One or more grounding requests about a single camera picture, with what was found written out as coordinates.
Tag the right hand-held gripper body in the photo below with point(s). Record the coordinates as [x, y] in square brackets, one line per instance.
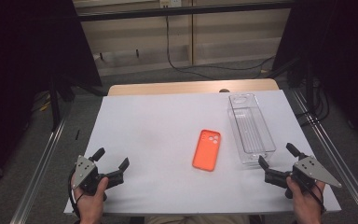
[307, 172]

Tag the person's left hand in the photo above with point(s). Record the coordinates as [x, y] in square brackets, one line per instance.
[90, 202]

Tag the black curtain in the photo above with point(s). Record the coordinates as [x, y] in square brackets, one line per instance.
[28, 46]
[338, 46]

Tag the person's right hand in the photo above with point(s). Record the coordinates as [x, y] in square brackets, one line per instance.
[304, 203]

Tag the aluminium rail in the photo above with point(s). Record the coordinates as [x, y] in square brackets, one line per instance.
[338, 149]
[40, 168]

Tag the white wall socket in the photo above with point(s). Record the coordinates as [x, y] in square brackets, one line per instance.
[171, 3]

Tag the white table mat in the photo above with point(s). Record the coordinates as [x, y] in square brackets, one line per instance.
[155, 155]

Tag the black stand pole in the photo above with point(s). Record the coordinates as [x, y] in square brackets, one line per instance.
[54, 105]

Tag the clear plastic box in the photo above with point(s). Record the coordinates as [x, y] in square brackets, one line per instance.
[251, 127]

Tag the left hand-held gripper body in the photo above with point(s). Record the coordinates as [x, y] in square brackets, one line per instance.
[85, 172]

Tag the orange phone case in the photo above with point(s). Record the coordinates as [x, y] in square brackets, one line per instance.
[207, 150]

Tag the wooden table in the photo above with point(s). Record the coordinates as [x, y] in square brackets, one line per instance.
[167, 87]

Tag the black horizontal bar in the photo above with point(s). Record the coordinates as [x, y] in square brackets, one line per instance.
[183, 11]

